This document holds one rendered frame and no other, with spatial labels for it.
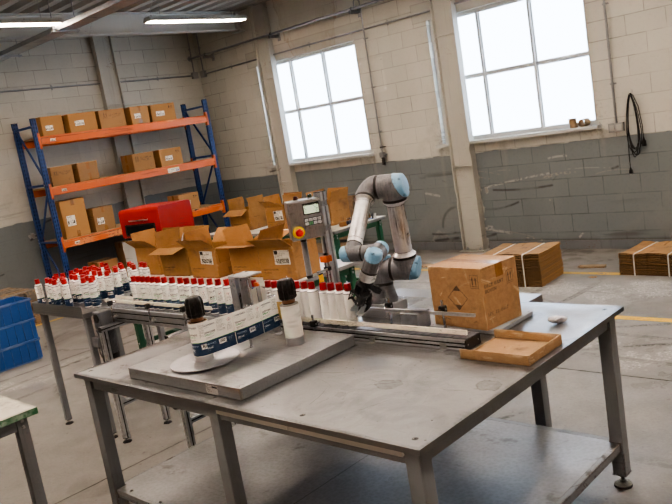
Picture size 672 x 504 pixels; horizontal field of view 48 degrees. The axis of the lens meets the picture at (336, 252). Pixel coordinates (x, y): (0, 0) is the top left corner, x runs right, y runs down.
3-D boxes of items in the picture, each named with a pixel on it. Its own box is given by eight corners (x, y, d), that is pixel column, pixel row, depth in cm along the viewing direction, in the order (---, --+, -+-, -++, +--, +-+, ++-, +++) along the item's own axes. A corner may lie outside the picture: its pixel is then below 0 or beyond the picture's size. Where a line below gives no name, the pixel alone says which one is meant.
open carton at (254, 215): (224, 233, 877) (218, 201, 871) (255, 224, 915) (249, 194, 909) (244, 232, 853) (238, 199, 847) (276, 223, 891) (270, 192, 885)
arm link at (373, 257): (386, 249, 330) (381, 257, 322) (380, 270, 335) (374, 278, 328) (370, 243, 331) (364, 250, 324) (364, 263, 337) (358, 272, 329)
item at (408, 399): (74, 377, 366) (73, 373, 365) (293, 294, 472) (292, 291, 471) (420, 456, 221) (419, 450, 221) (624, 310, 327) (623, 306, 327)
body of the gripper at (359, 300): (346, 300, 338) (353, 278, 332) (359, 295, 344) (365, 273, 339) (359, 309, 334) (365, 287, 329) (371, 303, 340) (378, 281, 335)
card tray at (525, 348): (460, 358, 294) (459, 348, 294) (495, 337, 313) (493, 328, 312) (529, 366, 274) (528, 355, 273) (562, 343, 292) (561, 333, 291)
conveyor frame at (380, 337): (214, 325, 415) (212, 317, 414) (229, 320, 422) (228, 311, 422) (466, 351, 301) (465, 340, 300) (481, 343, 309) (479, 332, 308)
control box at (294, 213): (290, 239, 371) (283, 201, 368) (323, 233, 374) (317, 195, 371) (293, 242, 361) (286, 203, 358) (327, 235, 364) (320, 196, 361)
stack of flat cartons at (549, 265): (481, 286, 747) (477, 255, 742) (505, 273, 787) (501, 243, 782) (542, 287, 705) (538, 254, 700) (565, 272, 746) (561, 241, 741)
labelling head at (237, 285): (236, 326, 384) (226, 277, 380) (255, 318, 393) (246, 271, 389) (254, 327, 374) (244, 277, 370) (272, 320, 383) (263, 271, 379)
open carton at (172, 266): (150, 280, 634) (141, 237, 628) (190, 267, 667) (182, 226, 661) (179, 280, 609) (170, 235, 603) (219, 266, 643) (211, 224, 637)
